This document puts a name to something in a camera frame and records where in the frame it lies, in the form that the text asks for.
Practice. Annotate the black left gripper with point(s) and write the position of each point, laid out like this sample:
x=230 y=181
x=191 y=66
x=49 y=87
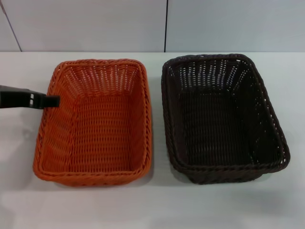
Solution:
x=14 y=99

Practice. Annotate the orange woven plastic basket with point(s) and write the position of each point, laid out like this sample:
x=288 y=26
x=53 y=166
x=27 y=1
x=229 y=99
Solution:
x=102 y=133

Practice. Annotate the dark brown woven plastic basket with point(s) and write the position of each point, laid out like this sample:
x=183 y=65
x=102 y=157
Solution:
x=221 y=124

